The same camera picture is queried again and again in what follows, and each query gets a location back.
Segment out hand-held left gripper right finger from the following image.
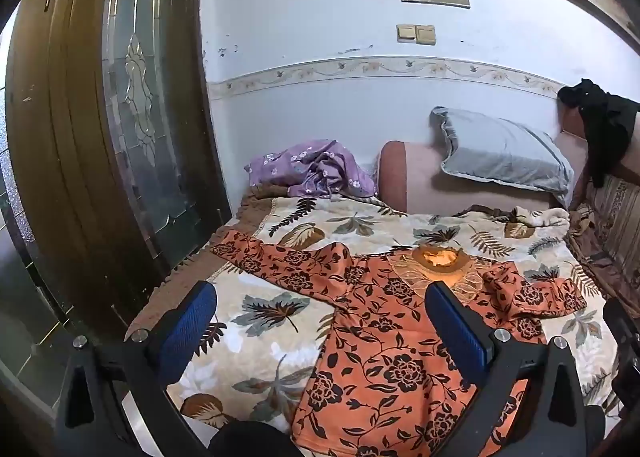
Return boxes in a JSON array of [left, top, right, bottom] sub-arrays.
[[425, 282, 606, 457]]

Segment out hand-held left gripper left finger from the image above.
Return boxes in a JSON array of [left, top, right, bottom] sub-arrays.
[[52, 281, 221, 457]]

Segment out orange floral blouse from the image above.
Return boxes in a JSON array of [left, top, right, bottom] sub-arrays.
[[210, 232, 588, 457]]

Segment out leaf-print blanket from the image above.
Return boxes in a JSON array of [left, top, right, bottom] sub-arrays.
[[125, 182, 626, 457]]

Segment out brown cloth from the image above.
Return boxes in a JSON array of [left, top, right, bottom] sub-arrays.
[[567, 207, 640, 308]]

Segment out person's dark trouser leg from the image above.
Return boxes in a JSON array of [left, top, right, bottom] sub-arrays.
[[207, 419, 293, 457]]

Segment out grey pillow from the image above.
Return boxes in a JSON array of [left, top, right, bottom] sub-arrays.
[[430, 106, 576, 208]]

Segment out purple floral cloth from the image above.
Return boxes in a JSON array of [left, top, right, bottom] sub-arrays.
[[244, 139, 377, 200]]

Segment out wooden door with glass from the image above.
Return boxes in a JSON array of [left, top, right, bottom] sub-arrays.
[[0, 0, 236, 338]]

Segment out black garment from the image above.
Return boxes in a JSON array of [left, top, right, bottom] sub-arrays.
[[557, 79, 640, 188]]

